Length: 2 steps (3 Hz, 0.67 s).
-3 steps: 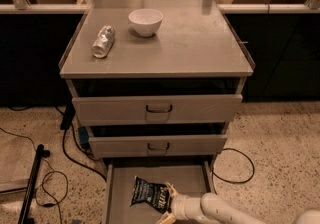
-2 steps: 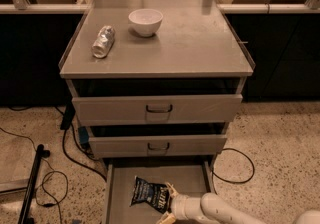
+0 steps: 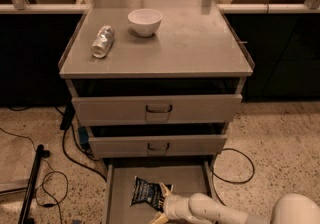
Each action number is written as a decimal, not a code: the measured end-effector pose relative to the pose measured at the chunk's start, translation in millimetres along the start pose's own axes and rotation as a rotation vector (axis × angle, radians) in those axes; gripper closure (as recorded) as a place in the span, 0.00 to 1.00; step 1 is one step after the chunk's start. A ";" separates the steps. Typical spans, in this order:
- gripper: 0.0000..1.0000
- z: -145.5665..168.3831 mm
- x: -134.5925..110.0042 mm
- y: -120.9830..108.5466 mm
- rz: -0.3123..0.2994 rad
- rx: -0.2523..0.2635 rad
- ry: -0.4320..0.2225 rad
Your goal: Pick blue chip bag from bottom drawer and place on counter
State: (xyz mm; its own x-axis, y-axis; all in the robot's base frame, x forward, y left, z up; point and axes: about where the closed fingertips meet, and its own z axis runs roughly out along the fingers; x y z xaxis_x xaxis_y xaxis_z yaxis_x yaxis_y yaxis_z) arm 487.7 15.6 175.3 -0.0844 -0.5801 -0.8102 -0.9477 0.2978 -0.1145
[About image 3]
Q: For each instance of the black power adapter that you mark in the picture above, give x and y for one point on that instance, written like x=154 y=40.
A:
x=68 y=116

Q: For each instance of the grey drawer cabinet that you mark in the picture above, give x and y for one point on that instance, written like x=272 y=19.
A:
x=193 y=52

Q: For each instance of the middle grey drawer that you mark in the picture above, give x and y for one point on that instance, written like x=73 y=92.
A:
x=149 y=146

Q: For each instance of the white horizontal rail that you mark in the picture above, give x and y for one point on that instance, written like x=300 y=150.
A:
x=224 y=8

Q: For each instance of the white ceramic bowl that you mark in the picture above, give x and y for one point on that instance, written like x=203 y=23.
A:
x=145 y=22

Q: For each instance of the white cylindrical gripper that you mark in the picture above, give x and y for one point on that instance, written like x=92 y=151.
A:
x=171 y=206

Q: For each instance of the blue chip bag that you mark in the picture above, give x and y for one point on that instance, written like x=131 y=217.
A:
x=149 y=193

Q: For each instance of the bottom grey drawer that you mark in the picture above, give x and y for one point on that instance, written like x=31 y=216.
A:
x=187 y=175

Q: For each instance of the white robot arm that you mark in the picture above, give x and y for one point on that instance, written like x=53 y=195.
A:
x=201 y=209

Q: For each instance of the top grey drawer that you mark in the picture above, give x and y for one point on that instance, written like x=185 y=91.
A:
x=140 y=110

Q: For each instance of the grey drawer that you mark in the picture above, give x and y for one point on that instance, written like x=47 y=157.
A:
x=140 y=110
x=187 y=175
x=149 y=146

